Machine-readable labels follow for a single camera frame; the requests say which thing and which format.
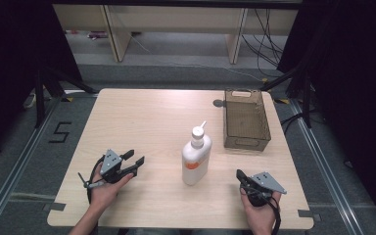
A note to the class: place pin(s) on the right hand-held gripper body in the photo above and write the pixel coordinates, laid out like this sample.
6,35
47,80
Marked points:
263,182

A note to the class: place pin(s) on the metal floor rail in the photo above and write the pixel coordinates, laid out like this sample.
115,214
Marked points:
16,169
326,169

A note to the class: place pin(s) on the light wooden desk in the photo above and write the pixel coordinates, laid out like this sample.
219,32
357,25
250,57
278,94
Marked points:
120,39

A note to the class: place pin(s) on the black tape piece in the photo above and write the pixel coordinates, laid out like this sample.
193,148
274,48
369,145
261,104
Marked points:
56,206
308,214

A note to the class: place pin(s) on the black metal stand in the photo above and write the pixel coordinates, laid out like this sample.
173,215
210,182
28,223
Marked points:
40,98
306,98

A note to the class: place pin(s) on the yellow black floor tape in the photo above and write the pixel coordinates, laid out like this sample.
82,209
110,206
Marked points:
282,101
68,99

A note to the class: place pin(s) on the white pump bottle orange label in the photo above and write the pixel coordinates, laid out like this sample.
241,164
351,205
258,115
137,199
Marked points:
195,163

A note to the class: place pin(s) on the person's right hand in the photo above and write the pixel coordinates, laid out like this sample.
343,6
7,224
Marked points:
261,217

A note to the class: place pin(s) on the brown translucent plastic basket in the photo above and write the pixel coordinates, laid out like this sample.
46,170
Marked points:
246,122

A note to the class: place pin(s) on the person's left hand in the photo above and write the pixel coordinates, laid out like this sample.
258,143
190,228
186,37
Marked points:
104,194

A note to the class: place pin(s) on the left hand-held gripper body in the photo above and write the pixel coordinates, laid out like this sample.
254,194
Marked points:
111,162

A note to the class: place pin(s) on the black curtain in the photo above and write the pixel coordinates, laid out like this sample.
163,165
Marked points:
355,81
13,65

